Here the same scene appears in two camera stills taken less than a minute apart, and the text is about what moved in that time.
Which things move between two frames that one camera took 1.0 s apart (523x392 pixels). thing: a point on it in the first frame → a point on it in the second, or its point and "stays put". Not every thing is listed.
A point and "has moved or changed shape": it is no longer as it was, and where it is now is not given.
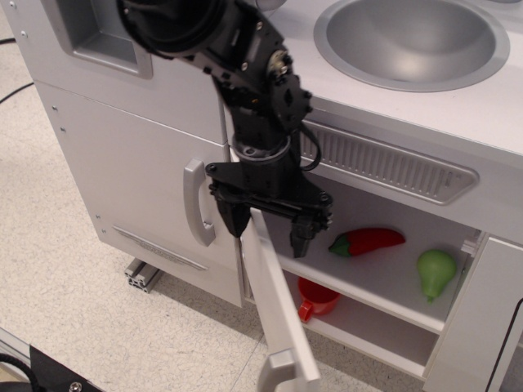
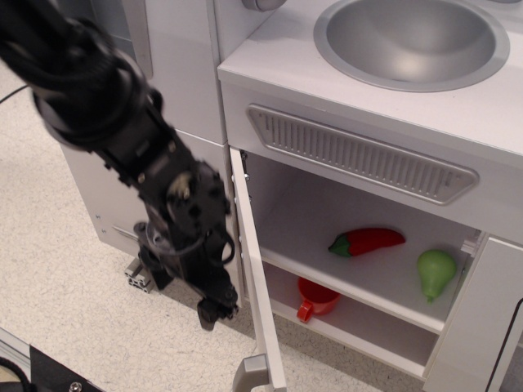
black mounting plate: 52,376 stays put
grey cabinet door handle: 280,366 → 252,372
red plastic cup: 318,300 stays put
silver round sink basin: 412,46 stays put
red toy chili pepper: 365,240 stays put
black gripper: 269,176 → 197,254
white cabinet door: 271,300 has moved or changed shape
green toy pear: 436,268 stays put
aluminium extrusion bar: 141,275 stays put
